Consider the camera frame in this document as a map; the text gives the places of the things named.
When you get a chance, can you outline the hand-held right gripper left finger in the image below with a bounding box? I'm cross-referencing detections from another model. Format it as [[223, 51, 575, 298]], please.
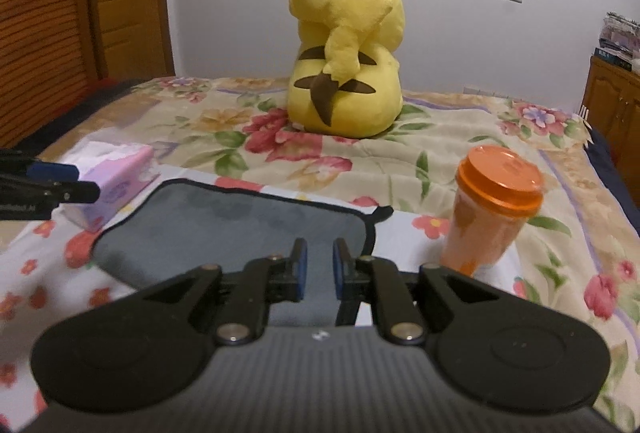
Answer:
[[142, 237, 308, 347]]

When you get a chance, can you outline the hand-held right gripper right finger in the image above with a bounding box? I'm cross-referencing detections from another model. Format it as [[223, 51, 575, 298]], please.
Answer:
[[333, 237, 501, 347]]

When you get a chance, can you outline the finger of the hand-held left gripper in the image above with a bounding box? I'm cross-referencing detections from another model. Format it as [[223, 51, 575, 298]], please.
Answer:
[[0, 149, 81, 183], [0, 179, 101, 206]]

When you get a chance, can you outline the grey towel with black trim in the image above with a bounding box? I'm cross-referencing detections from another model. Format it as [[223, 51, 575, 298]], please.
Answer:
[[92, 178, 395, 327]]

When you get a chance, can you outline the pink tissue pack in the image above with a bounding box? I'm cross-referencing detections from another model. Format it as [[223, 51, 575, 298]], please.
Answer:
[[52, 140, 161, 232]]

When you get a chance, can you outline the white floral bed sheet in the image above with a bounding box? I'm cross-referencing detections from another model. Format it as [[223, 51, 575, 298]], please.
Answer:
[[0, 166, 518, 431]]

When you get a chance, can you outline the wooden wardrobe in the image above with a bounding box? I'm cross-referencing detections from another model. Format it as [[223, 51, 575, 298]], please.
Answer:
[[0, 0, 177, 150]]

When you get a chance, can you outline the orange cup with lid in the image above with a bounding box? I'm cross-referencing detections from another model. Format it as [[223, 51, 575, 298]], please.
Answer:
[[439, 144, 545, 278]]

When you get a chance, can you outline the beige floral quilt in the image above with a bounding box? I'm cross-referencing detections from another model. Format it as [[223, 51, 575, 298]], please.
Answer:
[[30, 76, 640, 433]]

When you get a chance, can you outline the yellow plush toy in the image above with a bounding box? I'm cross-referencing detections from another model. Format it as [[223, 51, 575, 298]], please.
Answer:
[[286, 0, 439, 137]]

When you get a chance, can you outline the dark blue bedding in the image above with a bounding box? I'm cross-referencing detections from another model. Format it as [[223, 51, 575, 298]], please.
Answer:
[[584, 126, 640, 234]]

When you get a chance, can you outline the wooden cabinet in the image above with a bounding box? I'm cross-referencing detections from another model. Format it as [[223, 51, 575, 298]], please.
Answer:
[[579, 55, 640, 160]]

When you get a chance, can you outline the stack of books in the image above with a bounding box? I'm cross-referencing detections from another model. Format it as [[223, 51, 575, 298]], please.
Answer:
[[593, 11, 640, 74]]

